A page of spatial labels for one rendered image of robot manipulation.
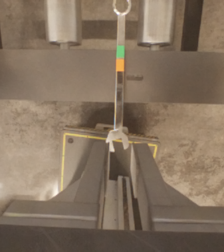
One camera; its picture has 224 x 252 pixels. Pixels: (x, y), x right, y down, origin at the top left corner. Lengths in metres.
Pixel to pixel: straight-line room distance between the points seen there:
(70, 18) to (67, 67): 0.31
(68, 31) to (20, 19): 1.12
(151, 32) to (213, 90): 0.31
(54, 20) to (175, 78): 0.42
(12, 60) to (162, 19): 0.42
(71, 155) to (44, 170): 0.57
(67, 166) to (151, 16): 1.10
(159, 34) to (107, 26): 0.97
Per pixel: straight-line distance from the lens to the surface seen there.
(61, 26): 0.62
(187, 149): 1.74
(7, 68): 0.38
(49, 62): 0.35
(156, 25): 0.61
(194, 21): 0.79
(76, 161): 1.35
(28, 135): 1.77
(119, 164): 1.33
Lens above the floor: 1.50
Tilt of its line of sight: 74 degrees down
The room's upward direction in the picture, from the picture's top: 174 degrees counter-clockwise
